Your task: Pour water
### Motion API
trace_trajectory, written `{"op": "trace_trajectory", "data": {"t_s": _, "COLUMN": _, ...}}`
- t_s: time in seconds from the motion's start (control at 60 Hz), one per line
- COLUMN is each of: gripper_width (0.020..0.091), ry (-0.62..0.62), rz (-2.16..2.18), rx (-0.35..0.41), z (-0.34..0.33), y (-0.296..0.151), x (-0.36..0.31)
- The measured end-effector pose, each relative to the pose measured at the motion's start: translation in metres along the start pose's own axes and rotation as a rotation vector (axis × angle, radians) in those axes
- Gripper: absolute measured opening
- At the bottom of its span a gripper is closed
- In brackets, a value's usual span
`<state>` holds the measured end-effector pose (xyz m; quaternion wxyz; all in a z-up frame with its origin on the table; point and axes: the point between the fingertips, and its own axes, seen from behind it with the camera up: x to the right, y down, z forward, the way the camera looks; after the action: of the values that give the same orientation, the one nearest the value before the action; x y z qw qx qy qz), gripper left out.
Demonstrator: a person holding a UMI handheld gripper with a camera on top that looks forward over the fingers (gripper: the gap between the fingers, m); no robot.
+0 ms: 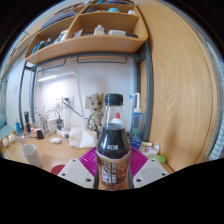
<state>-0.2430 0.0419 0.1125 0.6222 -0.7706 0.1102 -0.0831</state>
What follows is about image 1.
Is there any white power strip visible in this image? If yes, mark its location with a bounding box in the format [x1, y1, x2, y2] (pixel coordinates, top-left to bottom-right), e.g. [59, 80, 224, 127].
[55, 129, 70, 140]

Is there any white pink snack packet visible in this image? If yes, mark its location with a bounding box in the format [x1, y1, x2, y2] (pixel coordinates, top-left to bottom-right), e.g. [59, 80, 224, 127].
[141, 141, 160, 156]

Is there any small blue white box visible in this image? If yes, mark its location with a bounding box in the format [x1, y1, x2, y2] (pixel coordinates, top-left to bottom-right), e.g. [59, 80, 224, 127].
[129, 137, 143, 150]

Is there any teal cushion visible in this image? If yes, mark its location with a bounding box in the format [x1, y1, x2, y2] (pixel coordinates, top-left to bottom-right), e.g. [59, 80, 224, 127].
[0, 112, 16, 141]

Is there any dark cola plastic bottle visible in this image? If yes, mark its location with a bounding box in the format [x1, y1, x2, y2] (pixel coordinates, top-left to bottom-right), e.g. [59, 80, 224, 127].
[95, 93, 132, 192]

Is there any small black cube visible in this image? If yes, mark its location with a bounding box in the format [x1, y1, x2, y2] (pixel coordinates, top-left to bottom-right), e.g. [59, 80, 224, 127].
[36, 128, 45, 140]

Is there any grey metal desk frame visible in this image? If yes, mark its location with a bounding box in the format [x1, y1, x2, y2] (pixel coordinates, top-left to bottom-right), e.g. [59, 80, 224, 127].
[18, 39, 154, 143]

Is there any white computer mouse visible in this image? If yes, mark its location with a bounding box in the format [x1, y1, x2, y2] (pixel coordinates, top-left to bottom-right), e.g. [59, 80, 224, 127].
[50, 137, 63, 145]

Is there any green plastic wrapper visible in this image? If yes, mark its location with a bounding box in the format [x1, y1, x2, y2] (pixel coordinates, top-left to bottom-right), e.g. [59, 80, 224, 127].
[146, 154, 167, 164]

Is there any brown tree figure toy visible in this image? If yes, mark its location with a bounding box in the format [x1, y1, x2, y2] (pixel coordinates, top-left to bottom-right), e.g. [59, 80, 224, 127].
[87, 92, 106, 134]

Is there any white speckled mug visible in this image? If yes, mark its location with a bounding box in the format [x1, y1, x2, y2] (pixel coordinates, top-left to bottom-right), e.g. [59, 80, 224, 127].
[21, 143, 43, 169]

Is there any white desk lamp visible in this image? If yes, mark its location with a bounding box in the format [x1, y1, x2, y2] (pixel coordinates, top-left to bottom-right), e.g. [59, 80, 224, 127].
[37, 70, 86, 118]

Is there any long wooden shelf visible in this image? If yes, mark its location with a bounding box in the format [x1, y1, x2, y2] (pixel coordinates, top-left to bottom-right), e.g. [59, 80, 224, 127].
[0, 31, 38, 81]

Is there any green checked curtain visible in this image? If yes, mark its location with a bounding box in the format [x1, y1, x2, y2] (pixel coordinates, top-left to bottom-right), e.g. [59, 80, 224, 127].
[205, 43, 224, 161]

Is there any black electric shaver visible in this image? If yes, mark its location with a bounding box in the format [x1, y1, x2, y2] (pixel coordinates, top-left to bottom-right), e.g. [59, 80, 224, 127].
[23, 111, 32, 133]

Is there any blue tube bottle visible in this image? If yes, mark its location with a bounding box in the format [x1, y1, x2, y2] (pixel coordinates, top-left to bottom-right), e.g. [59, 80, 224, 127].
[14, 117, 22, 136]

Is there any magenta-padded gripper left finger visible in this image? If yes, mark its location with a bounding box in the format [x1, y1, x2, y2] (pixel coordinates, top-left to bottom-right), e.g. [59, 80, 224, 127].
[57, 146, 100, 190]

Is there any wooden shelf unit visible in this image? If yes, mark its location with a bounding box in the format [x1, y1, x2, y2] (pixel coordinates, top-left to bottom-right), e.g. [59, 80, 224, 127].
[23, 0, 149, 65]

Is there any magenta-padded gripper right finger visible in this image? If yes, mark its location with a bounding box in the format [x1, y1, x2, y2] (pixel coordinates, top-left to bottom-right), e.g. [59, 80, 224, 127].
[128, 146, 170, 190]

